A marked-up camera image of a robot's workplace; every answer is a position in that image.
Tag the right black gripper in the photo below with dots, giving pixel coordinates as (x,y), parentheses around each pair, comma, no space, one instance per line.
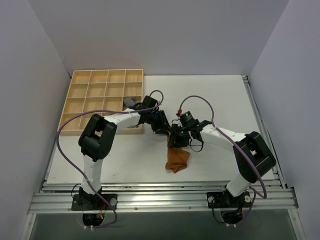
(178,136)

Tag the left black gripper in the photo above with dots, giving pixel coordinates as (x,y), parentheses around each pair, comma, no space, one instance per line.
(161,124)

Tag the brown underwear cream waistband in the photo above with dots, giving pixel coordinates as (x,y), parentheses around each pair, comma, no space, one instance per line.
(177,159)

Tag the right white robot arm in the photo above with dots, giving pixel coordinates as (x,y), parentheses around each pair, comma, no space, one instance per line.
(253,157)

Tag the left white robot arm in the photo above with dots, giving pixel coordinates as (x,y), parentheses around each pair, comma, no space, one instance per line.
(98,136)

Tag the grey rolled sock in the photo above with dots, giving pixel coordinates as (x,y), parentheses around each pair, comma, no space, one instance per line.
(129,101)

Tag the wooden compartment tray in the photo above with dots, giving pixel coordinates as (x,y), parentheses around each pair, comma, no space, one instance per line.
(103,89)

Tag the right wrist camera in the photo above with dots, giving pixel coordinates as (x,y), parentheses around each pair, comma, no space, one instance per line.
(186,119)

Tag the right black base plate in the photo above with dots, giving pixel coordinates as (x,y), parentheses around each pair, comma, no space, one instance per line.
(224,200)

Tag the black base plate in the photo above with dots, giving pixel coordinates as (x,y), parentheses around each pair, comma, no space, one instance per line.
(80,203)
(224,200)

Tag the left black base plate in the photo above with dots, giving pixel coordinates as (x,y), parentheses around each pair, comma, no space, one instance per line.
(80,203)

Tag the aluminium rail frame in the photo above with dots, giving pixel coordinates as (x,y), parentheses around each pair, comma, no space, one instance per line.
(156,204)

